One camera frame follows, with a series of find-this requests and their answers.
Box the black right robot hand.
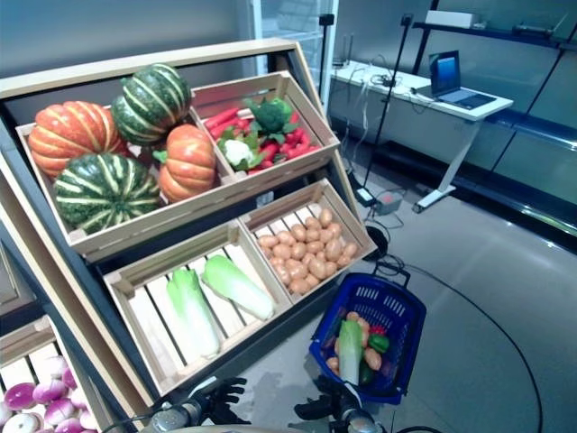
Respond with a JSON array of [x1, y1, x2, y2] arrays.
[[293, 373, 362, 429]]

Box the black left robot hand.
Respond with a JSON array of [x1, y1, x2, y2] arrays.
[[197, 376, 252, 426]]

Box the green white napa cabbage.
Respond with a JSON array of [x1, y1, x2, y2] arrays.
[[337, 318, 365, 387], [165, 266, 222, 360], [200, 254, 276, 322]]

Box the blue plastic shopping basket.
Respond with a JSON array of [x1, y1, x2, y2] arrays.
[[308, 261, 427, 406]]

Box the wide wooden slat crate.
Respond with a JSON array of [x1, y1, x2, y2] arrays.
[[102, 220, 293, 397]]

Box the brown potato heap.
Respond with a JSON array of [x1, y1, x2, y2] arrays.
[[256, 207, 360, 297]]

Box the small wooden crate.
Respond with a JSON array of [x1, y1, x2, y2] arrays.
[[189, 70, 340, 181], [237, 178, 379, 306]]

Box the large wooden crate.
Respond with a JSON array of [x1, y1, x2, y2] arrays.
[[15, 103, 243, 263]]

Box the grey box with red button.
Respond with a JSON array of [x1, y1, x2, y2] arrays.
[[373, 191, 403, 216]]

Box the small orange pumpkin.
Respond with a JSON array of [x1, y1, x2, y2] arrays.
[[152, 124, 218, 204]]

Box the green striped pumpkin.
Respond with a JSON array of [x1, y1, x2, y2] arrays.
[[110, 62, 193, 148], [52, 152, 162, 235]]

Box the white cauliflower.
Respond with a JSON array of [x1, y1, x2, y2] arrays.
[[218, 128, 267, 171]]

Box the green broccoli head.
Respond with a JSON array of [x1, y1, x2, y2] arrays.
[[243, 97, 298, 145]]

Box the large orange pumpkin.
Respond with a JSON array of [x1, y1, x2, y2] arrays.
[[27, 100, 130, 180]]

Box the white desk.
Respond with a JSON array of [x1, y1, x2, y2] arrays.
[[328, 60, 515, 213]]

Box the black antenna router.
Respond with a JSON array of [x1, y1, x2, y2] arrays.
[[333, 33, 357, 69]]

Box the grey laptop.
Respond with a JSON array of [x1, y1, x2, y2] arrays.
[[427, 49, 498, 110]]

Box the wooden vegetable display stand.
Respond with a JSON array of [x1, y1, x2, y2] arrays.
[[0, 38, 379, 420]]

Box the glass door cabinet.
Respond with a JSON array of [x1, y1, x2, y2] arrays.
[[247, 0, 339, 105]]

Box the black tripod stand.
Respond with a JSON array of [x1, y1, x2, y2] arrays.
[[358, 13, 416, 195], [318, 13, 335, 105]]

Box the white box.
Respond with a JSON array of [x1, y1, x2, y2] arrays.
[[425, 9, 477, 28]]

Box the black device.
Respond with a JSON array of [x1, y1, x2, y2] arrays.
[[511, 13, 569, 40]]

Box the black cable coil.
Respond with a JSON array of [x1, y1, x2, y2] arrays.
[[362, 223, 391, 263]]

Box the white hanging cables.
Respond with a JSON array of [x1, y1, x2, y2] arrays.
[[355, 67, 375, 132]]

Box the dark wall shelf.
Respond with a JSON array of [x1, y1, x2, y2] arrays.
[[373, 0, 577, 247]]

